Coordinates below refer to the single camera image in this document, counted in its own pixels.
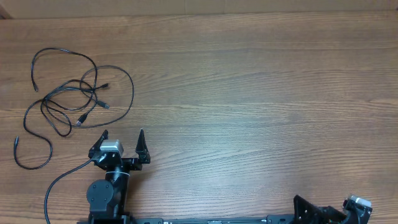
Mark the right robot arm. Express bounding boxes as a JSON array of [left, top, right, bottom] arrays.
[[293, 195, 373, 224]]

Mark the separated black cable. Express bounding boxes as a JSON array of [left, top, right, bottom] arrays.
[[39, 79, 110, 138], [13, 47, 99, 170]]

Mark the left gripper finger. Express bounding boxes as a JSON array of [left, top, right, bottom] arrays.
[[135, 129, 151, 164], [88, 129, 109, 158]]

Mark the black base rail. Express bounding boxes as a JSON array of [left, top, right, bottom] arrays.
[[77, 215, 294, 224]]

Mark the black USB cable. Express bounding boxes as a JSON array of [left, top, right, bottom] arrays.
[[75, 65, 136, 129]]

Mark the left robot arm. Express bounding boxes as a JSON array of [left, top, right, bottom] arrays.
[[86, 130, 150, 223]]

